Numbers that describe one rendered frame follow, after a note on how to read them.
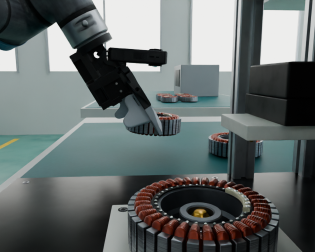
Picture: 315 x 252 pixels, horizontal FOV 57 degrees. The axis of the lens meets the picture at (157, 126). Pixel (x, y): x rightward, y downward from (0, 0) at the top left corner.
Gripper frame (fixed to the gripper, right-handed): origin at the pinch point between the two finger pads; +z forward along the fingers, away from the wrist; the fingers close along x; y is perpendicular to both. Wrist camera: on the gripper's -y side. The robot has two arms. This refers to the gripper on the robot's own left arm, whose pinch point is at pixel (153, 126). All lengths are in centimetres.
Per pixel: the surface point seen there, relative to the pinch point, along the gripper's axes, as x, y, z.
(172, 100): -117, -37, 27
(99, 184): 19.1, 13.3, -2.8
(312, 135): 41.6, -2.1, -6.0
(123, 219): 31.7, 11.8, -3.3
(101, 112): -98, 5, 7
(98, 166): 4.3, 13.3, -0.5
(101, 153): -4.8, 12.0, 0.3
